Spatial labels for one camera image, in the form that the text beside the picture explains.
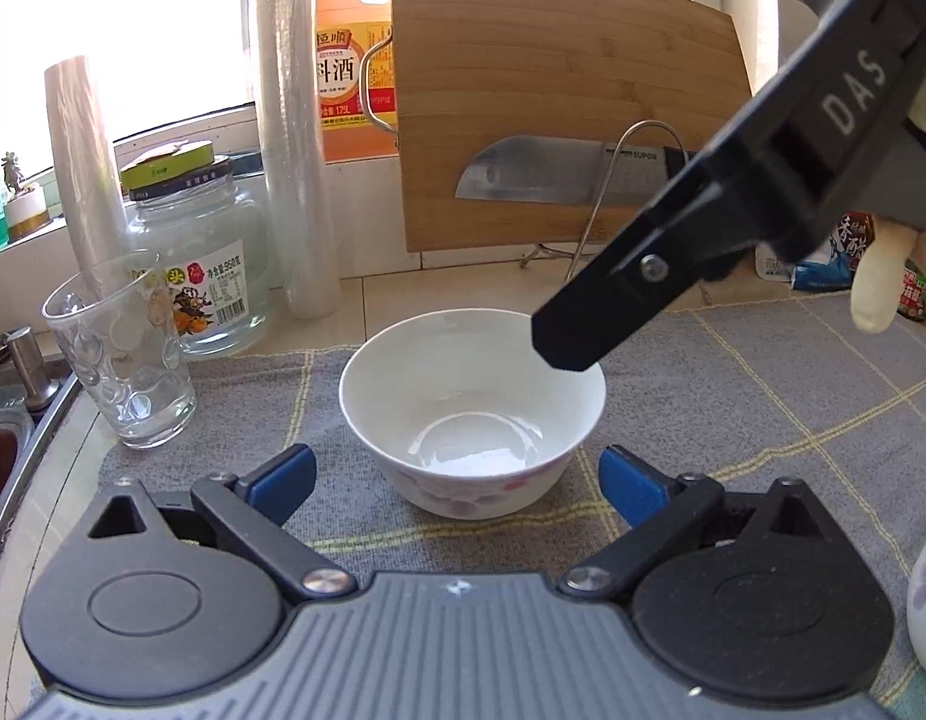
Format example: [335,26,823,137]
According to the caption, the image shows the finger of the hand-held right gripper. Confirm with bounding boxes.
[530,142,741,374]

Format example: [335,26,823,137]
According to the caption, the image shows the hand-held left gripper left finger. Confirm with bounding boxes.
[88,444,359,602]

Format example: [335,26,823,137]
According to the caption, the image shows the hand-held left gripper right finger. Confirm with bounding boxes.
[557,445,824,601]

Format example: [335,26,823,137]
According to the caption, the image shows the person's right hand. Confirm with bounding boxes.
[849,214,921,335]

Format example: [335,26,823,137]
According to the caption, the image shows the dark vinegar bottle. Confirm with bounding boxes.
[834,210,880,275]

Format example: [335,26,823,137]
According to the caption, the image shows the grey checked cloth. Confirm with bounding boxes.
[28,292,926,720]

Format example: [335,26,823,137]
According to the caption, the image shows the white and blue salt bag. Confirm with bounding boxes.
[755,229,858,293]

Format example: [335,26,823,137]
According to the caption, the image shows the clear drinking glass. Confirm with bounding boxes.
[41,250,196,451]

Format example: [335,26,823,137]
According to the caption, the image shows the green-lidded sauce jar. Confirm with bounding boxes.
[894,259,926,323]

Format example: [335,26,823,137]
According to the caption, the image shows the large glass jar green lid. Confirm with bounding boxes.
[119,148,273,357]

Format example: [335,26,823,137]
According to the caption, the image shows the bamboo cutting board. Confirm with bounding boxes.
[390,0,756,254]

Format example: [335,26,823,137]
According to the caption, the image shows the metal sink fitting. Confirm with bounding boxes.
[5,326,63,413]

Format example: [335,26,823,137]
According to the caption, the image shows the orange cooking wine jug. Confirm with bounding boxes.
[313,0,400,164]

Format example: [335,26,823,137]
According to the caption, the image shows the tall plastic wrap roll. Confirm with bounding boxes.
[249,0,342,320]

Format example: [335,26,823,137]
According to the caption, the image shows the short plastic wrap roll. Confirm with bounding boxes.
[44,56,134,293]

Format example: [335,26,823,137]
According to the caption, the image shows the small potted plant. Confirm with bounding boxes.
[0,152,50,237]

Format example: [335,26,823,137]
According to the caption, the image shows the metal wire rack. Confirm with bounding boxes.
[519,120,693,286]

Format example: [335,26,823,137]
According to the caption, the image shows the black-handled kitchen knife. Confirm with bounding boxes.
[455,135,696,207]

